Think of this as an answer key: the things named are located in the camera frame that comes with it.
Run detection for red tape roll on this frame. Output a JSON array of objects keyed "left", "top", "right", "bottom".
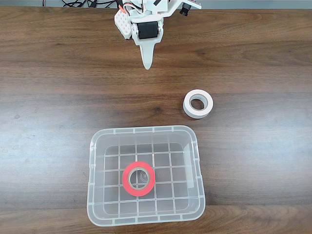
[{"left": 121, "top": 160, "right": 156, "bottom": 197}]

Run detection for clear plastic storage box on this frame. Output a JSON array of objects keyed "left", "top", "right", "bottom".
[{"left": 86, "top": 125, "right": 205, "bottom": 227}]

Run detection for white tape roll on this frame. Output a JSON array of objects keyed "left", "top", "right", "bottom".
[{"left": 182, "top": 89, "right": 214, "bottom": 120}]

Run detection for red white servo wires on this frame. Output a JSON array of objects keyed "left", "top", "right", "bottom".
[{"left": 118, "top": 1, "right": 142, "bottom": 15}]

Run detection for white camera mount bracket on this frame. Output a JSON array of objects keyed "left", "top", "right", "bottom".
[{"left": 160, "top": 0, "right": 188, "bottom": 19}]

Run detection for black gripper camera with board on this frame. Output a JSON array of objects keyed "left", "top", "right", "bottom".
[{"left": 179, "top": 0, "right": 202, "bottom": 17}]

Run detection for looped black cable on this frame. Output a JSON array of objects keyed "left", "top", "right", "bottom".
[{"left": 62, "top": 0, "right": 85, "bottom": 8}]

